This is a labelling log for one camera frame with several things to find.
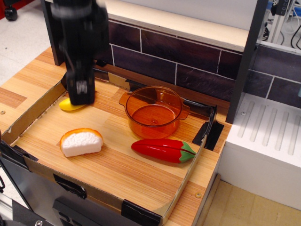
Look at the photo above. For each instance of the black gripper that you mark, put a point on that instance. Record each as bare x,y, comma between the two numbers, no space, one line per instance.
85,34

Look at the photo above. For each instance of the black bracket with screw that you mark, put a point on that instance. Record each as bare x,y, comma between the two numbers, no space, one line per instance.
63,216

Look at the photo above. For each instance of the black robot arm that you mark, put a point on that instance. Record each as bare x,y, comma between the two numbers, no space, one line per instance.
85,27

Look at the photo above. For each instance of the black caster wheel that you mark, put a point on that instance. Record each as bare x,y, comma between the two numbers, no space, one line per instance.
10,12

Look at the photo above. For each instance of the dark grey left post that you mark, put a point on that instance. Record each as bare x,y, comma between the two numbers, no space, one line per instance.
55,32

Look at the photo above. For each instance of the white sink drainboard unit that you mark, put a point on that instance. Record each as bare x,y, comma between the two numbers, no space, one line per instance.
262,153

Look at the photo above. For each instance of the cardboard fence with black tape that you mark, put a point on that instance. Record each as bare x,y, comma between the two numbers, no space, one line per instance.
33,121

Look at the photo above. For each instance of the white metal frame with cables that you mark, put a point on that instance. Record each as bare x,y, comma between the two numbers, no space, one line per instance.
281,26

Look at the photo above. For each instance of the orange transparent plastic pot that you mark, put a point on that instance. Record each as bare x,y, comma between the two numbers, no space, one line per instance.
154,111

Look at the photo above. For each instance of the dark grey vertical post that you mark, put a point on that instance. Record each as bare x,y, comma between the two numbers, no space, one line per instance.
247,60

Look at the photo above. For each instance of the yellow toy banana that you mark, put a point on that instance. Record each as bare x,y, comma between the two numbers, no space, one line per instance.
66,104

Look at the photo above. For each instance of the red toy chili pepper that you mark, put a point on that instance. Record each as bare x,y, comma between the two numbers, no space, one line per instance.
170,150

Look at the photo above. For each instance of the light wooden shelf ledge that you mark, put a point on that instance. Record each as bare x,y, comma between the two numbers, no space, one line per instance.
177,25

